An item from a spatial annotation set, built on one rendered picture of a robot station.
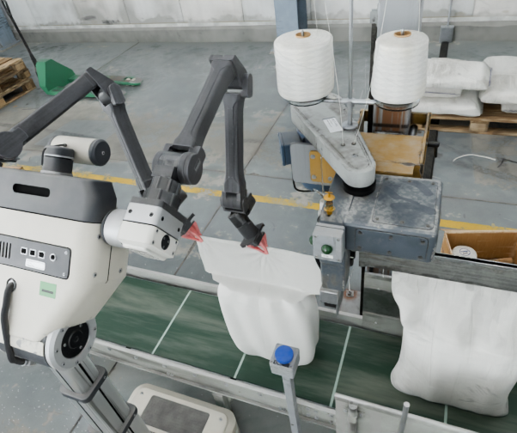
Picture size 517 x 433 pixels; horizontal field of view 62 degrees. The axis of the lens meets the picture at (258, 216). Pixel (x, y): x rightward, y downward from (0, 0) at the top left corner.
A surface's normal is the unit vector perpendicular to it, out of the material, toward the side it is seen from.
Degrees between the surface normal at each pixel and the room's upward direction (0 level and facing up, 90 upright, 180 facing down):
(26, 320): 50
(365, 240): 90
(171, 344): 0
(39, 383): 0
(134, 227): 30
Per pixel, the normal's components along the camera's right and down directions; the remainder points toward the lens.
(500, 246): -0.12, 0.65
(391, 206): -0.13, -0.76
